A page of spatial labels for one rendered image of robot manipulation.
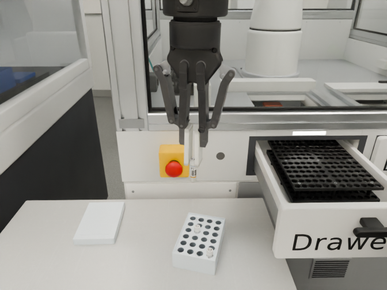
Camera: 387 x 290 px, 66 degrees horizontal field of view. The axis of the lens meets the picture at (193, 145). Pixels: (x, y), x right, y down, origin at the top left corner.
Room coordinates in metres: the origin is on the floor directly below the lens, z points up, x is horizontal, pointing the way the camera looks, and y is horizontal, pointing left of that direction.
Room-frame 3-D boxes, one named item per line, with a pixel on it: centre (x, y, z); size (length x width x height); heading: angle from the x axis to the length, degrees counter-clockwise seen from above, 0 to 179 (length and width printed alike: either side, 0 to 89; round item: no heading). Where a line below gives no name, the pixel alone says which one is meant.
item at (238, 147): (1.15, -0.31, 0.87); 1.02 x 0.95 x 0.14; 91
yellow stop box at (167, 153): (0.64, 0.05, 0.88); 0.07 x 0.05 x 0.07; 91
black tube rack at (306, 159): (0.60, -0.28, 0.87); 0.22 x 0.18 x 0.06; 1
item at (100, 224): (0.54, 0.21, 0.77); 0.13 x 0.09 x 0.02; 2
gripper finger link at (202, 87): (0.46, -0.02, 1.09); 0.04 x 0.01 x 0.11; 166
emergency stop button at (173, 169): (0.61, 0.05, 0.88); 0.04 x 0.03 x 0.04; 91
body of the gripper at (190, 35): (0.47, 0.00, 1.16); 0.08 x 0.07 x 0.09; 76
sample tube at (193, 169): (0.47, 0.00, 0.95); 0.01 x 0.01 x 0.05
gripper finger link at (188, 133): (0.47, 0.01, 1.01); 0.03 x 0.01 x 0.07; 166
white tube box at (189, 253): (0.47, -0.01, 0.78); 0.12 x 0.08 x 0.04; 166
